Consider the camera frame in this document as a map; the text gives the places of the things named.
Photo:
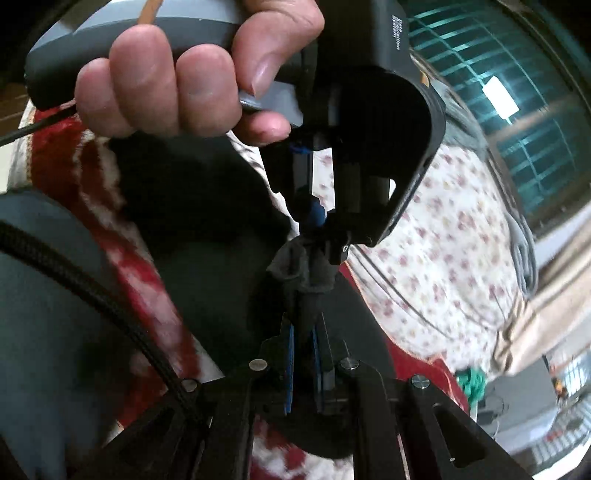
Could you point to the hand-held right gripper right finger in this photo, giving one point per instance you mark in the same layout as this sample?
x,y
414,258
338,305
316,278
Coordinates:
x,y
316,360

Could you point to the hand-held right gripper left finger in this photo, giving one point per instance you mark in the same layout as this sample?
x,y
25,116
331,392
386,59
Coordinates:
x,y
290,364

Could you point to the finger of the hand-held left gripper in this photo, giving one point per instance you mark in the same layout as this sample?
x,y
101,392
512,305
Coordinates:
x,y
339,240
316,214

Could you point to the black pants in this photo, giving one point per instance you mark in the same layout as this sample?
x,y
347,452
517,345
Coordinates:
x,y
207,230

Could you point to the person's left hand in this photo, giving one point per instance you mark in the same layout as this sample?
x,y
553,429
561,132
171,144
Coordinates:
x,y
152,92

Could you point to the teal fleece jacket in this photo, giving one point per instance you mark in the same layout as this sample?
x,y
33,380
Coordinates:
x,y
464,131

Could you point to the floral bed sheet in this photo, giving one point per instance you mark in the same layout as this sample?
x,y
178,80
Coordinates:
x,y
452,258

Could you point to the teal gridded window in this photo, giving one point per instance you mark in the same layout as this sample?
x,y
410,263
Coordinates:
x,y
531,138

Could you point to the red cream fluffy blanket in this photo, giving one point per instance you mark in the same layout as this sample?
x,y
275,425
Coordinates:
x,y
157,304

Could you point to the green knitted cloth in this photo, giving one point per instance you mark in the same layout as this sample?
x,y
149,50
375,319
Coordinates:
x,y
472,385

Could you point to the grey blue cloth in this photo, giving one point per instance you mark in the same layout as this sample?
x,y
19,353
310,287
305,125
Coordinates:
x,y
526,258

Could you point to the beige curtain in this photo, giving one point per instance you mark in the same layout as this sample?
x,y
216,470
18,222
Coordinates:
x,y
545,314

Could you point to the person's dark blue clothing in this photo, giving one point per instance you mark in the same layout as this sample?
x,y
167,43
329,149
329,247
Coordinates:
x,y
46,323

